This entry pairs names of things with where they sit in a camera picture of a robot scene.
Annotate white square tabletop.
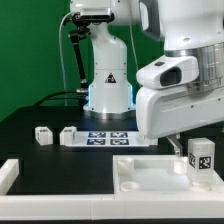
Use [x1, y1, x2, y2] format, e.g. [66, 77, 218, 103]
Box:
[113, 155, 224, 193]

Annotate camera on black mount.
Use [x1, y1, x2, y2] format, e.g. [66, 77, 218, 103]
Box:
[68, 8, 115, 88]

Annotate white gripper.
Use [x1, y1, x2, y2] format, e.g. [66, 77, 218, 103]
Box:
[136, 56, 224, 158]

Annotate white marker base plate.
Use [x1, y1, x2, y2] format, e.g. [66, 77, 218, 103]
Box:
[66, 131, 149, 147]

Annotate white cable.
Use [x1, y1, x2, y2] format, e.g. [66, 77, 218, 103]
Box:
[58, 11, 75, 107]

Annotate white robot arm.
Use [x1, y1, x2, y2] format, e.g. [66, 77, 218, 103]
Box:
[70, 0, 224, 141]

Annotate white U-shaped obstacle fence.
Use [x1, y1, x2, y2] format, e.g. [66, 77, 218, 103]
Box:
[0, 159, 224, 220]

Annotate black cables at base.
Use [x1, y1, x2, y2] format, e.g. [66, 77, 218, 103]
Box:
[33, 87, 89, 108]

